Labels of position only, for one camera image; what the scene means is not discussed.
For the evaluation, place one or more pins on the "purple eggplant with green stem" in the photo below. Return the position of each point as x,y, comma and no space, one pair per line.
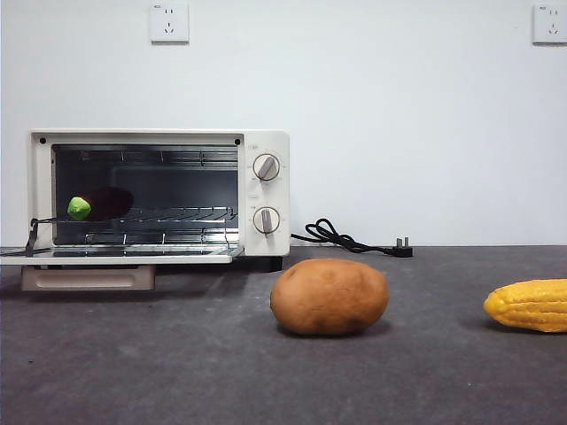
111,201

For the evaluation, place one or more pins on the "beige oven knob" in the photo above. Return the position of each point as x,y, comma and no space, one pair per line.
266,220
267,167

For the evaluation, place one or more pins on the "white toaster oven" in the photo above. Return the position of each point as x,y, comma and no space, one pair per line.
266,195

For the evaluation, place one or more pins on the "brown potato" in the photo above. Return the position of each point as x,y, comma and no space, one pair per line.
330,296

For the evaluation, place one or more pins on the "yellow corn cob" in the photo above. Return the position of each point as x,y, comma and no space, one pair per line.
531,306

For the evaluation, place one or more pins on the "white wall socket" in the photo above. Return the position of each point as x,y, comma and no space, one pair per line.
550,24
169,24

